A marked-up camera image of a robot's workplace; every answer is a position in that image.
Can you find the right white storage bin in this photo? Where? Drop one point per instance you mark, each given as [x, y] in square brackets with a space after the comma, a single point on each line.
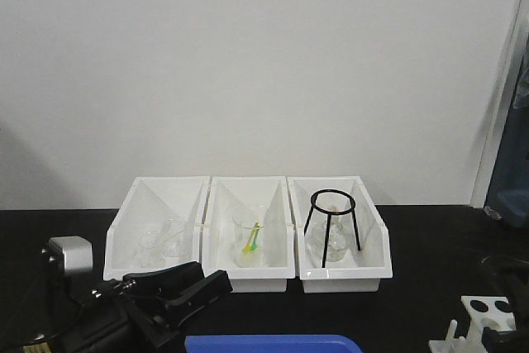
[360, 271]

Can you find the white storage bin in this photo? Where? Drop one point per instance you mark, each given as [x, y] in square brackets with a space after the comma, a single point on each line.
[360, 271]
[154, 199]
[227, 194]

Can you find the yellow plastic spatula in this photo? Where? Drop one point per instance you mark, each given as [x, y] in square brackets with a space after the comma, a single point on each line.
[246, 248]

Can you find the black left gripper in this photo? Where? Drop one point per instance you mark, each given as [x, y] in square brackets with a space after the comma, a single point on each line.
[145, 310]

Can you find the left white storage bin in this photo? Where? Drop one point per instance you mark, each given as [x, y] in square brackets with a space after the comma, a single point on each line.
[154, 199]

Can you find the white test tube rack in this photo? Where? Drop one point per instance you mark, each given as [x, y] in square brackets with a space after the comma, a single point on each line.
[493, 312]

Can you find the blue-grey pegboard drying rack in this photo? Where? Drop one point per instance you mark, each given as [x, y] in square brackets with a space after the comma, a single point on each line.
[507, 198]

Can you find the glass alcohol lamp flask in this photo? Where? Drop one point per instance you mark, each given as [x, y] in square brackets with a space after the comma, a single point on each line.
[329, 245]

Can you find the middle white storage bin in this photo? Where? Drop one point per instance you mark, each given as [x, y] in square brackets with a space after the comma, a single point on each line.
[227, 194]

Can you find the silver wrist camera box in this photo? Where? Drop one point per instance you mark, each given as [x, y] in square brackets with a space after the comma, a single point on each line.
[68, 255]

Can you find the blue plastic tray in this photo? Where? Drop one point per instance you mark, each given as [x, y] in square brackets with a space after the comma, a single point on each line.
[271, 343]

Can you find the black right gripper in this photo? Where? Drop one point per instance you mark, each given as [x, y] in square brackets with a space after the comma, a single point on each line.
[512, 279]

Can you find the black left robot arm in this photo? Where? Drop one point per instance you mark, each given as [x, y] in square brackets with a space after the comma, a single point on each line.
[59, 321]

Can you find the black wire tripod stand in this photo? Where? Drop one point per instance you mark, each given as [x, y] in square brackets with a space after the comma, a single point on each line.
[330, 209]

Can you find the green plastic spatula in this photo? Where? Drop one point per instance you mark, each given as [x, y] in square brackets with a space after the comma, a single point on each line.
[255, 233]

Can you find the glassware in left bin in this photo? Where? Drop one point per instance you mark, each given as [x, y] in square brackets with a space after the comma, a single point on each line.
[162, 241]

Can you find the glass beaker with sticks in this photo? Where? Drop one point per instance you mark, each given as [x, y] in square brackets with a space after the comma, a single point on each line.
[249, 224]

